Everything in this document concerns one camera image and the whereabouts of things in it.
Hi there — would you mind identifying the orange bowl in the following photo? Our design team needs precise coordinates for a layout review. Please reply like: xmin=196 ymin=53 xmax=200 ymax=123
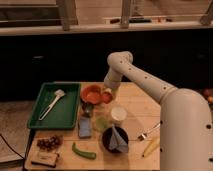
xmin=80 ymin=85 xmax=101 ymax=105

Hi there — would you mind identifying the black cable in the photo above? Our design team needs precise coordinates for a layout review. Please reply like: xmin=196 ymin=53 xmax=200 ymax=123
xmin=0 ymin=133 xmax=26 ymax=161

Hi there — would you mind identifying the black bowl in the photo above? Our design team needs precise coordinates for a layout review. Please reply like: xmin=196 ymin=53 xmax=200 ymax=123
xmin=102 ymin=127 xmax=129 ymax=154

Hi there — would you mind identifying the grey folded cloth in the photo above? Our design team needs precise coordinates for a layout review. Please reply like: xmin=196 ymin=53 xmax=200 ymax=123
xmin=108 ymin=126 xmax=129 ymax=153

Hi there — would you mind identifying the white spatula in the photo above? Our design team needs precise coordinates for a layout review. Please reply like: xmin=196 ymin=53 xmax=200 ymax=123
xmin=39 ymin=89 xmax=65 ymax=121

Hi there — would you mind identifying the yellow banana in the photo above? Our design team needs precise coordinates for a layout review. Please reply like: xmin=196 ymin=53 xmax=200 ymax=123
xmin=142 ymin=137 xmax=160 ymax=158

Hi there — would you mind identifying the red apple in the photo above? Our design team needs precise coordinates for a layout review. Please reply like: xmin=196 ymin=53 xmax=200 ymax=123
xmin=101 ymin=92 xmax=113 ymax=104

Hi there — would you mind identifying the green cup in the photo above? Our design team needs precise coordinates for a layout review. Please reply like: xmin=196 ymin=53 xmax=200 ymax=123
xmin=95 ymin=117 xmax=108 ymax=132

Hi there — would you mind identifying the silver fork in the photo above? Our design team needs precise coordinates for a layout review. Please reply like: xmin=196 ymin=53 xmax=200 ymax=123
xmin=138 ymin=123 xmax=160 ymax=141

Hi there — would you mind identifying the bunch of dark grapes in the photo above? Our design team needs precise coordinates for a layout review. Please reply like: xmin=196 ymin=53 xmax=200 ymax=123
xmin=37 ymin=135 xmax=63 ymax=151

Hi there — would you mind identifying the green pepper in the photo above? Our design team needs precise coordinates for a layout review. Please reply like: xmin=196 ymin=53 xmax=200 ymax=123
xmin=72 ymin=142 xmax=96 ymax=160

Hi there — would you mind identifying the green plastic tray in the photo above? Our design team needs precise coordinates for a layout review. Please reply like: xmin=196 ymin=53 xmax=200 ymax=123
xmin=28 ymin=83 xmax=81 ymax=130

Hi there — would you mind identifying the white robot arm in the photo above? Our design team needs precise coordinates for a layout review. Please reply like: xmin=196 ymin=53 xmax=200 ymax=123
xmin=104 ymin=51 xmax=213 ymax=171

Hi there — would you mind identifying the white cup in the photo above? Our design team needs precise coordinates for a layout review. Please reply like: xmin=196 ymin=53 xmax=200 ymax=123
xmin=110 ymin=107 xmax=127 ymax=124

